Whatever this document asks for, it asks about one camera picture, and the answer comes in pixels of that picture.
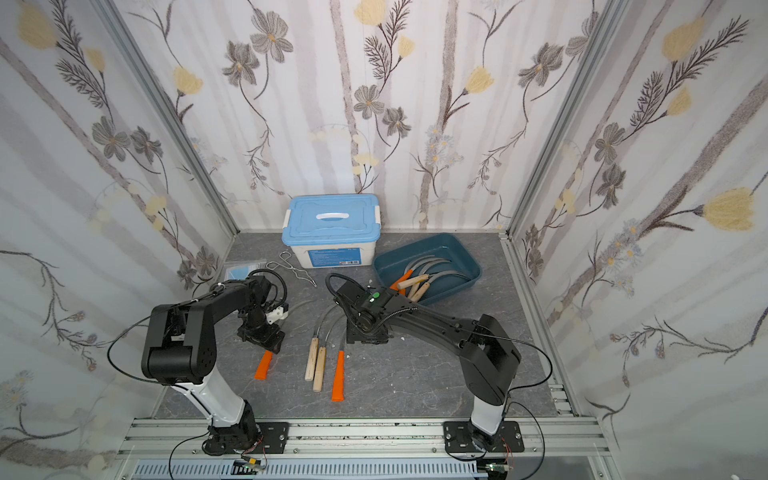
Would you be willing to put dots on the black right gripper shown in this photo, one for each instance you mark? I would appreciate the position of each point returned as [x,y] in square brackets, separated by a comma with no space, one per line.
[366,334]

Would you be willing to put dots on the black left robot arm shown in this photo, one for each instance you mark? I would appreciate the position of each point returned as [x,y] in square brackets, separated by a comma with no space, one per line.
[180,352]

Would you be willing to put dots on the teal plastic storage tray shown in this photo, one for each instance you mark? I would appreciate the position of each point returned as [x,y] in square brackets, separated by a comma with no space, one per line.
[434,268]

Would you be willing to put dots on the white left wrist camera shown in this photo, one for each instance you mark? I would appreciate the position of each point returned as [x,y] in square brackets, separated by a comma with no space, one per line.
[276,315]

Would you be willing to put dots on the white box with blue lid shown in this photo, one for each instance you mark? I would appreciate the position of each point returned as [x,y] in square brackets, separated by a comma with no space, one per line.
[334,230]

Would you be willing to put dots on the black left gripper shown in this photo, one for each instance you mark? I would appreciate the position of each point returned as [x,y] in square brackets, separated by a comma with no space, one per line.
[260,336]

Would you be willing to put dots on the blue face masks pack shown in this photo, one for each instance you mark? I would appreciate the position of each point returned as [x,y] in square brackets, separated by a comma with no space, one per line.
[239,270]

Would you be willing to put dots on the wooden handle sickle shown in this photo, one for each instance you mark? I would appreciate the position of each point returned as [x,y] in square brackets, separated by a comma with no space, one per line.
[419,293]
[411,281]
[321,357]
[314,344]
[424,269]

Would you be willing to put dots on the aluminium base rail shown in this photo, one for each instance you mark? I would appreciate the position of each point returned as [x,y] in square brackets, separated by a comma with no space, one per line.
[528,448]

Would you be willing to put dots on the silver metal tongs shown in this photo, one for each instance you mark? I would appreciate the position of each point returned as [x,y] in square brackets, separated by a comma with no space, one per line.
[284,262]

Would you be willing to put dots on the orange handle sickle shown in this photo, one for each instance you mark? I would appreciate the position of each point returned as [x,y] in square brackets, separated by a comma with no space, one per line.
[408,271]
[264,366]
[337,394]

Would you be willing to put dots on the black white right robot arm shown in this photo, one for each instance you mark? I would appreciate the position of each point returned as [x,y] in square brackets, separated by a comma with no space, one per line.
[489,359]

